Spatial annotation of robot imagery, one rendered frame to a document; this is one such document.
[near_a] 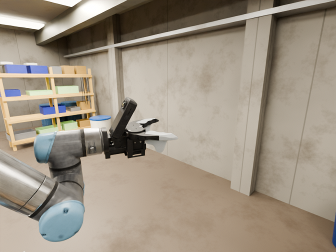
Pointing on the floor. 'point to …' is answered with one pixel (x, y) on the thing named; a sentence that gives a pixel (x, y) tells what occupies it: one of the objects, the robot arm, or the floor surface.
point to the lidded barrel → (101, 122)
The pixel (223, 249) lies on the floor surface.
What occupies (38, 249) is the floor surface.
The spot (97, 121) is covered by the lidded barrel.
